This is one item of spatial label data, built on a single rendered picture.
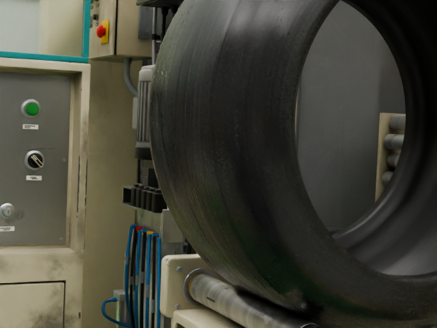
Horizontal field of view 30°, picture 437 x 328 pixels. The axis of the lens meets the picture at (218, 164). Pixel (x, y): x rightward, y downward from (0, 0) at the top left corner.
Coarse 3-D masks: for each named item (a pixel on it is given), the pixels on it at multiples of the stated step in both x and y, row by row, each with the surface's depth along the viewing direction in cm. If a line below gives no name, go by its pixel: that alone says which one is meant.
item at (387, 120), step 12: (384, 120) 162; (396, 120) 160; (384, 132) 163; (396, 132) 164; (384, 144) 163; (396, 144) 159; (384, 156) 163; (396, 156) 161; (384, 168) 163; (384, 180) 162
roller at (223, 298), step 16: (192, 288) 129; (208, 288) 124; (224, 288) 121; (208, 304) 124; (224, 304) 118; (240, 304) 115; (256, 304) 112; (240, 320) 114; (256, 320) 109; (272, 320) 106; (288, 320) 104; (304, 320) 103
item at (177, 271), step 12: (168, 264) 129; (180, 264) 130; (192, 264) 131; (204, 264) 132; (168, 276) 129; (180, 276) 130; (192, 276) 131; (216, 276) 133; (168, 288) 129; (180, 288) 130; (168, 300) 129; (180, 300) 130; (192, 300) 131; (168, 312) 130
